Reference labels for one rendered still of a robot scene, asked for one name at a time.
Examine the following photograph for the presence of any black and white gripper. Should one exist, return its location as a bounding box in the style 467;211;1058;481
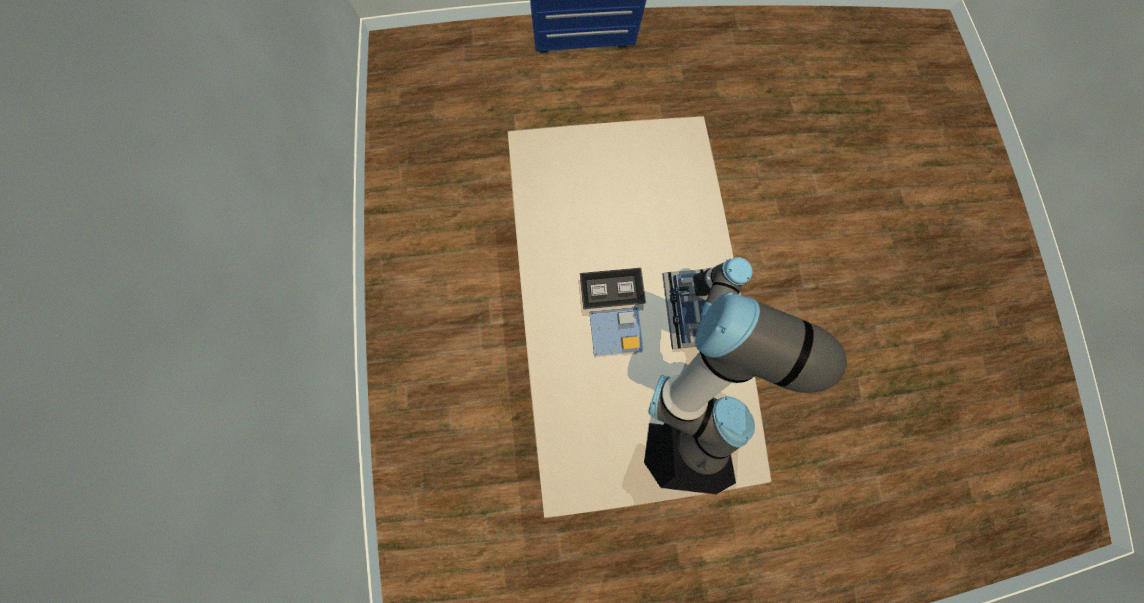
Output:
693;267;714;296

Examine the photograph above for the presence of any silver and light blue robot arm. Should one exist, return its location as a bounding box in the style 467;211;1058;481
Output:
648;257;847;475

